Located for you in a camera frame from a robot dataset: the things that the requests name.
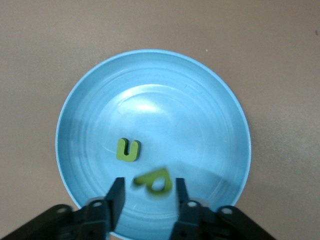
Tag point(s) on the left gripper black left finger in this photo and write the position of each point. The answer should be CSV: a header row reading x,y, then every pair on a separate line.
x,y
95,220

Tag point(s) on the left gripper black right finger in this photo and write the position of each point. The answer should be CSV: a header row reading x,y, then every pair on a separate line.
x,y
195,222

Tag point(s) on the green foam letter p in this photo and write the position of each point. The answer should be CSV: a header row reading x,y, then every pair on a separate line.
x,y
146,180

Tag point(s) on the green foam letter u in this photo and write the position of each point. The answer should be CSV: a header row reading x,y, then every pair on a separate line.
x,y
127,157

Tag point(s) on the blue plate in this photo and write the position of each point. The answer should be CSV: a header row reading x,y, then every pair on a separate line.
x,y
175,112

